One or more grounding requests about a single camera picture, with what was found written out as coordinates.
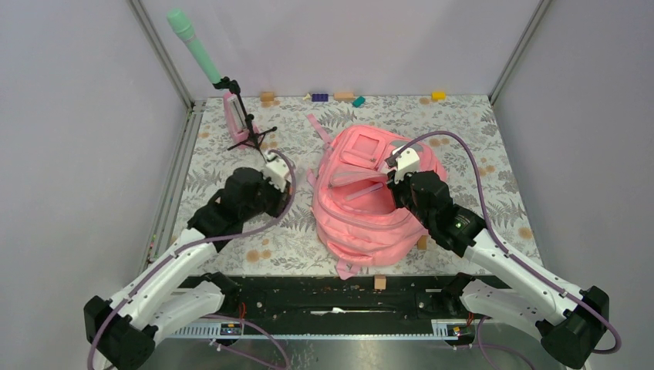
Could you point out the black microphone tripod stand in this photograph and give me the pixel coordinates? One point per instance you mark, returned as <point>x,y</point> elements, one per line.
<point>255,137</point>

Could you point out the wooden block on base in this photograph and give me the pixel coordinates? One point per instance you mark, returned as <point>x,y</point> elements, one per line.
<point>379,282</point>

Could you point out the pink school backpack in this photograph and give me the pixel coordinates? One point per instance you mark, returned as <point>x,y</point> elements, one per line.
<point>368,231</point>

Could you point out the pink metronome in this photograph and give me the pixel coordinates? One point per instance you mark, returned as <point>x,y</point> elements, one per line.
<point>235,119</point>

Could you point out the yellow toy block rear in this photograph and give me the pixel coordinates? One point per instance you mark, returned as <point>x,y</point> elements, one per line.
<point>438,95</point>

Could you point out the tan block near backpack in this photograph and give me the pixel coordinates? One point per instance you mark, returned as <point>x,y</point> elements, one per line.
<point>422,243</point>

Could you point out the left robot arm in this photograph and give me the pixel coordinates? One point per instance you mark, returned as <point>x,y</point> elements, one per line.
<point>124,330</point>

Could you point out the long tan wooden block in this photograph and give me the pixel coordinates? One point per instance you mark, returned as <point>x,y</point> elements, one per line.
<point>344,96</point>

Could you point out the purple toy block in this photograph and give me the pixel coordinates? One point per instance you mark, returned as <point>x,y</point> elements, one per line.
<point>319,97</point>

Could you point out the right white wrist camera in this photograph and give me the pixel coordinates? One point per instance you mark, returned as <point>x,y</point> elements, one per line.
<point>402,162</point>

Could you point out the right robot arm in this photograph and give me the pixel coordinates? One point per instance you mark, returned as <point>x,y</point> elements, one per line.
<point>568,321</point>

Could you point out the tan wooden block rear left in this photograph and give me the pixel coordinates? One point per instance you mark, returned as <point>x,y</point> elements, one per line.
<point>267,96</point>

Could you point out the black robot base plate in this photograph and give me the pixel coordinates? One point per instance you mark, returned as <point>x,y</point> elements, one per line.
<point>315,302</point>

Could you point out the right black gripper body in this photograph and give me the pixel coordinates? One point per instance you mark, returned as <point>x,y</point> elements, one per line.
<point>402,195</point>

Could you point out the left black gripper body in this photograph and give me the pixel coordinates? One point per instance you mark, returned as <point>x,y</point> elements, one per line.
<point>271,200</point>

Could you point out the teal toy block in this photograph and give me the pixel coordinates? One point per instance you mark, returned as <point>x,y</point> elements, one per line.
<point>359,101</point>

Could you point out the mint green microphone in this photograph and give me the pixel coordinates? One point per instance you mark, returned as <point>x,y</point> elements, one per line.
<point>184,29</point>

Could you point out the grey slotted cable duct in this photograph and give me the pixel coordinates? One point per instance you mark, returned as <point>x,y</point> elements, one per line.
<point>430,329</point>

